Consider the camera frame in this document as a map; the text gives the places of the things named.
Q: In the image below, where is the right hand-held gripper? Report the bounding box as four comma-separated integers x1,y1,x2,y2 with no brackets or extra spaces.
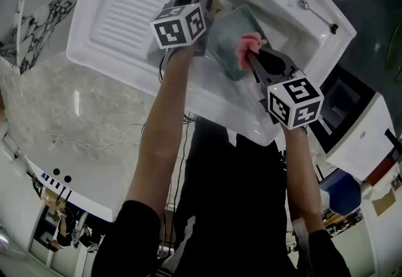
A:
249,48,325,131

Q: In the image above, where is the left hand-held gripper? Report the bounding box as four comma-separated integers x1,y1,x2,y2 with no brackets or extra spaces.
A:
149,0,217,57

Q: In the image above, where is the pink cloth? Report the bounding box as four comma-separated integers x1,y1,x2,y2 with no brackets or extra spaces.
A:
236,32,268,71

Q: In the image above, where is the person's right forearm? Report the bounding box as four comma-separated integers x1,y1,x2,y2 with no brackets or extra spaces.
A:
281,123,327,236

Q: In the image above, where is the person's left forearm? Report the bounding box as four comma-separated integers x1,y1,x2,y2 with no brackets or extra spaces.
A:
125,45,205,217

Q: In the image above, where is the metal spoon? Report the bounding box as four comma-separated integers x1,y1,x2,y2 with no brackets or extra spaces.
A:
298,0,339,33

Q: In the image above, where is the white sink with drainboard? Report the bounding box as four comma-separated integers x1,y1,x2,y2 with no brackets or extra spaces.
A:
65,0,357,146

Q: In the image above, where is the white rectangular basin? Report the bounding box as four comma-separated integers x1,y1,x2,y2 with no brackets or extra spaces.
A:
326,92,397,181

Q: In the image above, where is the person's black clothing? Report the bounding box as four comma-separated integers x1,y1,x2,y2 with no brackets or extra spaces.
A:
90,118,352,277

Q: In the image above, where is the blue chair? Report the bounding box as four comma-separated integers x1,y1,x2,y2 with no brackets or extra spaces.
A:
318,171,362,217

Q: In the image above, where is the reddish brown cabinet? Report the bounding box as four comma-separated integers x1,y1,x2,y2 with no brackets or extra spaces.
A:
366,156,397,187

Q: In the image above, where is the black veined marble slab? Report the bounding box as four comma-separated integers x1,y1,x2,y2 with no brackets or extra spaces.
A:
0,0,87,75

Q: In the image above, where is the white panel with round holes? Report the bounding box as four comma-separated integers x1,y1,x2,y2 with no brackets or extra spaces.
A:
24,156,114,223

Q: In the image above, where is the cardboard box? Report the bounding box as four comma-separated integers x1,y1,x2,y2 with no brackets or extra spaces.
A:
40,189,68,210

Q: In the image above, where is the thin black cable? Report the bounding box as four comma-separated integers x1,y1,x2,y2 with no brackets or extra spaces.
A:
158,49,170,82

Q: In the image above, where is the green hose coil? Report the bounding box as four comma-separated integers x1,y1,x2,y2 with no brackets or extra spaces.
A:
386,23,402,69

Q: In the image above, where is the white floor cable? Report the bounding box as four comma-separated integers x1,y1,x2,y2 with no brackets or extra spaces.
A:
43,123,148,148

